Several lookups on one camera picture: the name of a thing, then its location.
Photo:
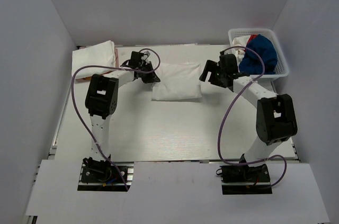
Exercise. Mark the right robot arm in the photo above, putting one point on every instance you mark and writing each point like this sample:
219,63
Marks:
275,114

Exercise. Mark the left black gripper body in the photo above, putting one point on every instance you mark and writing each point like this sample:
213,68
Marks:
140,66

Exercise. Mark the white plastic basket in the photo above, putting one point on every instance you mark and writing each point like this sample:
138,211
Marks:
281,69

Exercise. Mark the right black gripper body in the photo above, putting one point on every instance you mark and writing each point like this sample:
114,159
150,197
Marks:
219,80

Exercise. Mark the white cartoon-print t-shirt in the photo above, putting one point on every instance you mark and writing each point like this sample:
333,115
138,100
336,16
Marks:
178,82

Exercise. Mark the folded white t-shirt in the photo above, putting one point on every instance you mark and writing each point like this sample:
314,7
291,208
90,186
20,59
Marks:
100,54

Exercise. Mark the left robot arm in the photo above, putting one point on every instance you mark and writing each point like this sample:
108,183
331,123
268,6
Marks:
102,96

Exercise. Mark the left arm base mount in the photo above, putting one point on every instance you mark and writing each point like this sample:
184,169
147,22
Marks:
102,176

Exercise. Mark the blue t-shirt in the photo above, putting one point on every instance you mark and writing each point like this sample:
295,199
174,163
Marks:
250,64

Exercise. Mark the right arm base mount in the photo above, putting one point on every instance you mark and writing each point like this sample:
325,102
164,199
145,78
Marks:
244,180

